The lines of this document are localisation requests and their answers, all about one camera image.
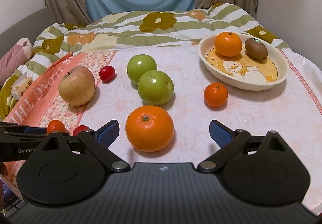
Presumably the pink floral towel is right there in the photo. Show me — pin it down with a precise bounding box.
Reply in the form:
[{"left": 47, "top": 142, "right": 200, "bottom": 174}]
[{"left": 0, "top": 46, "right": 322, "bottom": 211}]

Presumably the yellow red apple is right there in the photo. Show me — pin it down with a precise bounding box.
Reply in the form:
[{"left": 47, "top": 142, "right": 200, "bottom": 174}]
[{"left": 58, "top": 65, "right": 96, "bottom": 106}]

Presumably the brown kiwi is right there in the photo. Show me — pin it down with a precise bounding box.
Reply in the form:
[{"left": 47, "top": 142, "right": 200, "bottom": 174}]
[{"left": 245, "top": 38, "right": 268, "bottom": 60}]

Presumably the red cherry tomato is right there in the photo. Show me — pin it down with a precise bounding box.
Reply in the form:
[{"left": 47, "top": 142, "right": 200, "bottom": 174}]
[
  {"left": 99, "top": 66, "right": 116, "bottom": 82},
  {"left": 72, "top": 125, "right": 90, "bottom": 136}
]

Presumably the cream duck print bowl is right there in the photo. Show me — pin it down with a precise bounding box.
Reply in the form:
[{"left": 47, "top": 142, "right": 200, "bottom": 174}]
[{"left": 197, "top": 33, "right": 288, "bottom": 91}]

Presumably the green apple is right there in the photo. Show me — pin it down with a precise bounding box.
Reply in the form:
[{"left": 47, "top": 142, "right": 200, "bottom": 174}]
[
  {"left": 137, "top": 70, "right": 174, "bottom": 106},
  {"left": 126, "top": 54, "right": 158, "bottom": 85}
]

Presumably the grey upholstered headboard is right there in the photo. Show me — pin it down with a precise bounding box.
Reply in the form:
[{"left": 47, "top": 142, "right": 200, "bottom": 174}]
[{"left": 0, "top": 7, "right": 57, "bottom": 58}]

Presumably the green striped floral blanket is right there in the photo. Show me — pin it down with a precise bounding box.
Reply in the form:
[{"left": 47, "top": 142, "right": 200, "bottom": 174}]
[{"left": 0, "top": 2, "right": 291, "bottom": 120}]

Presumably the small mandarin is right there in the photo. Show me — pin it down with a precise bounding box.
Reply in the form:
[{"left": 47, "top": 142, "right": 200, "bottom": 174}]
[
  {"left": 203, "top": 83, "right": 228, "bottom": 108},
  {"left": 47, "top": 120, "right": 66, "bottom": 134}
]

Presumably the pink plush toy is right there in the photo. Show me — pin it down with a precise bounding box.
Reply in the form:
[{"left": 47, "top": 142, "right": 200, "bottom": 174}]
[{"left": 0, "top": 38, "right": 33, "bottom": 83}]

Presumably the yellow snack packet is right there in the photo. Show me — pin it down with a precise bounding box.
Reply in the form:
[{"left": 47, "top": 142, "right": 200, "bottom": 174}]
[{"left": 10, "top": 75, "right": 33, "bottom": 100}]

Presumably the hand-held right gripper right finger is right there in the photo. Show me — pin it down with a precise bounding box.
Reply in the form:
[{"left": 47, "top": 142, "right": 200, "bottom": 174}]
[{"left": 197, "top": 120, "right": 287, "bottom": 171}]

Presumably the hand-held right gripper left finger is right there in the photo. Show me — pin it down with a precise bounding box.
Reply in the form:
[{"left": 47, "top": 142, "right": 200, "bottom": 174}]
[{"left": 41, "top": 120, "right": 131, "bottom": 172}]

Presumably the large orange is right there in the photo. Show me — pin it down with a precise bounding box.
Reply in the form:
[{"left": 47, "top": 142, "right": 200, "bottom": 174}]
[{"left": 125, "top": 105, "right": 174, "bottom": 152}]

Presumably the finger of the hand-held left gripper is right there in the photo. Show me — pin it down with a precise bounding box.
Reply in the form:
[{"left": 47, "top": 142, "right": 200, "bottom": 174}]
[
  {"left": 0, "top": 121, "right": 49, "bottom": 136},
  {"left": 0, "top": 131, "right": 51, "bottom": 142}
]

